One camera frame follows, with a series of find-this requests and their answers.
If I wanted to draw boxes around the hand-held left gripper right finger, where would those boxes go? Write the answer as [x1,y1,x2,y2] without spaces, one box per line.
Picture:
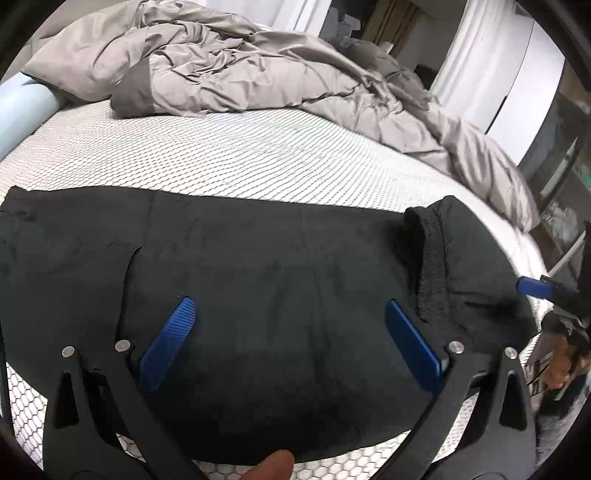
[372,300,539,480]

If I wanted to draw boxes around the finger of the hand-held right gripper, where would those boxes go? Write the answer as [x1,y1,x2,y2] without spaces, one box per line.
[516,275,591,306]

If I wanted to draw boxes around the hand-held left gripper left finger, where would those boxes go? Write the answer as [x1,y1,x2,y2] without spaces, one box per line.
[42,296,211,480]

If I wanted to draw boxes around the black pants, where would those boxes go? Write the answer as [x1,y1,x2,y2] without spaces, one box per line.
[0,185,540,468]

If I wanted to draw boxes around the person's right hand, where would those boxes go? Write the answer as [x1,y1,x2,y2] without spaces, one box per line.
[545,333,578,393]

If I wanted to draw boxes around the person's left hand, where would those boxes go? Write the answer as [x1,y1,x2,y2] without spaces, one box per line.
[239,449,296,480]

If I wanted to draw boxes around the white wardrobe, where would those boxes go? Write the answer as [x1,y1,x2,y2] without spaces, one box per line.
[487,21,568,168]

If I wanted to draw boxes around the white honeycomb pattern mattress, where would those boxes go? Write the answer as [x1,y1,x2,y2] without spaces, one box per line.
[0,99,561,480]

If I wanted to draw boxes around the narrow white curtain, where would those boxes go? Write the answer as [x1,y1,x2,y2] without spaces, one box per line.
[429,0,536,134]

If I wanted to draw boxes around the dark grey pillow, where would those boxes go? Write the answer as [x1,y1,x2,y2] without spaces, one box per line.
[330,36,437,104]

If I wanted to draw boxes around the light blue pillow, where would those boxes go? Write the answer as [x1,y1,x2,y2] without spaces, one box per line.
[0,76,64,161]

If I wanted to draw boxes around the grey duvet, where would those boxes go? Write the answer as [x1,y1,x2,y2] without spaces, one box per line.
[21,0,542,232]

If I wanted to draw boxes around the brown curtain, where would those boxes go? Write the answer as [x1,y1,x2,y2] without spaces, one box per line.
[360,0,428,47]

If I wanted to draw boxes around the wide white curtain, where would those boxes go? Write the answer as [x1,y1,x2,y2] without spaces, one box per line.
[203,0,342,32]

